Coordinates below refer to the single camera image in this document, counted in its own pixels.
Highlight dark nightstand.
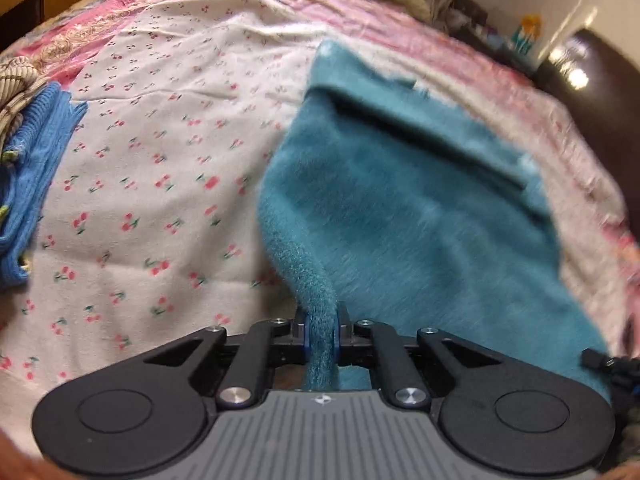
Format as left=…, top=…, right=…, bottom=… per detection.
left=445, top=0, right=531, bottom=68

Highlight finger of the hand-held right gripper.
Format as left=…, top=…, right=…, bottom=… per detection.
left=581, top=349, right=640, bottom=396

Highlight dark wooden headboard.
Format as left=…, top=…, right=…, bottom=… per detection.
left=537, top=27, right=640, bottom=221

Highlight yellow blue carton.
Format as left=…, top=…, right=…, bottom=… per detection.
left=510, top=14, right=543, bottom=56

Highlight teal fuzzy towel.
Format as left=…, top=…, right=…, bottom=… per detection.
left=255, top=40, right=613, bottom=406

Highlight cherry print bedsheet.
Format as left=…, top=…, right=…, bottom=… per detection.
left=0, top=0, right=640, bottom=461

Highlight beige checkered garment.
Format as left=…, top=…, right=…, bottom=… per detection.
left=0, top=57, right=51, bottom=156

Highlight blue knit garment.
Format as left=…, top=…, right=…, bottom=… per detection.
left=0, top=82, right=88, bottom=286

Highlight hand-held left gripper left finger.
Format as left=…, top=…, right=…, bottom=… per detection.
left=142, top=310, right=308, bottom=408

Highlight pink striped bed sheet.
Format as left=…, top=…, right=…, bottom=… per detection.
left=15, top=0, right=640, bottom=311

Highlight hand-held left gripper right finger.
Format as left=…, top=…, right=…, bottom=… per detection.
left=337, top=302, right=506, bottom=408

